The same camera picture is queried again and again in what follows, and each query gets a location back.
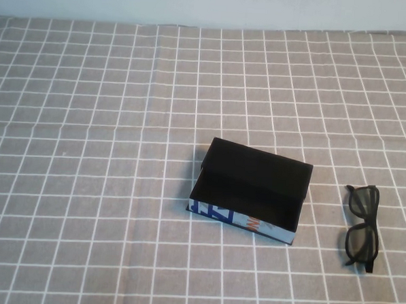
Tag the black framed glasses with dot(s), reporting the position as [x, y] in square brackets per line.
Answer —
[365, 204]

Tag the printed glasses case black lining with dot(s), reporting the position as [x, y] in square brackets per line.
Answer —
[256, 168]

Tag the grey white checked tablecloth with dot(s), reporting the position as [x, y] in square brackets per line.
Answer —
[87, 152]

